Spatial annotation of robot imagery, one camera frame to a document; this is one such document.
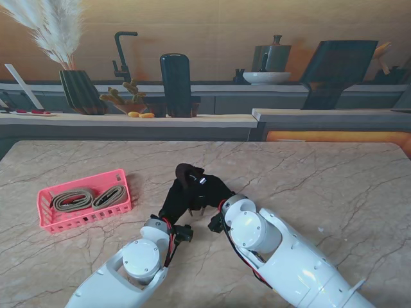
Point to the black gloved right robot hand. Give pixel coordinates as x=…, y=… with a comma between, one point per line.
x=212, y=192

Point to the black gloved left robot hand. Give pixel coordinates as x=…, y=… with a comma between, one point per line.
x=178, y=199

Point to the dark brown woven belt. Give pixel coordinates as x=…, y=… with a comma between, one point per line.
x=184, y=173

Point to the beige woven belt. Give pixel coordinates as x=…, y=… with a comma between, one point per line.
x=109, y=197
x=72, y=200

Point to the pink plastic storage basket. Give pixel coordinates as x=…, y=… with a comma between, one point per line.
x=80, y=221

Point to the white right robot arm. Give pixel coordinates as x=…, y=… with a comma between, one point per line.
x=289, y=263

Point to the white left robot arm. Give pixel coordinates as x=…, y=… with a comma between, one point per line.
x=122, y=276

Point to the orange fruit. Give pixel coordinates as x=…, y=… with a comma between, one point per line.
x=133, y=114
x=146, y=115

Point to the grey kitchen counter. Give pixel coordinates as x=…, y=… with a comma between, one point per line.
x=241, y=99

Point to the wooden bowl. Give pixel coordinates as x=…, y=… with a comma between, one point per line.
x=128, y=107

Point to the light wooden counter shelf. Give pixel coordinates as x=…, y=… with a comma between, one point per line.
x=96, y=121

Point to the green cactus plant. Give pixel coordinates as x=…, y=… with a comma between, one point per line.
x=131, y=91

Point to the black tall cylinder appliance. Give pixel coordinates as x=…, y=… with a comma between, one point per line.
x=176, y=80

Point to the small black countertop item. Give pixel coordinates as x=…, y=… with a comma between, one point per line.
x=239, y=77

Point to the white ceramic bowl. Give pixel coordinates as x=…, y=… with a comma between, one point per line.
x=266, y=77

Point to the pale stone counter slab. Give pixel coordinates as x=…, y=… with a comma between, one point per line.
x=321, y=115

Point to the dark ribbed vase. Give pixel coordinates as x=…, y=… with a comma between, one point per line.
x=80, y=93

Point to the grey lidded pot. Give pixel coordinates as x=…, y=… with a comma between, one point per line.
x=276, y=57

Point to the black kitchen faucet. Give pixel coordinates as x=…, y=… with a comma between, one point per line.
x=121, y=54

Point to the white plate with red food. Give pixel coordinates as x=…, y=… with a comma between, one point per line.
x=32, y=112

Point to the black angled slab stand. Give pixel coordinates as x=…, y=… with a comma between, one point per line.
x=337, y=70

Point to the white leaning board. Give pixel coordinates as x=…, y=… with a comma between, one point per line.
x=22, y=85

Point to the white pampas grass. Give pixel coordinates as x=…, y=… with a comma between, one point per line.
x=61, y=35

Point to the black utensil holder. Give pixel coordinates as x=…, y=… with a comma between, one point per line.
x=390, y=75

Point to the yellow kitchen utensils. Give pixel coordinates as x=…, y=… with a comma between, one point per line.
x=382, y=49

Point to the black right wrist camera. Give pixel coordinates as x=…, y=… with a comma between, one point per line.
x=215, y=224

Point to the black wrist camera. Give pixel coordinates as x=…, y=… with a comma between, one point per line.
x=215, y=224
x=183, y=233

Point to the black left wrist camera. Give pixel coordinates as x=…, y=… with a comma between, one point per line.
x=183, y=233

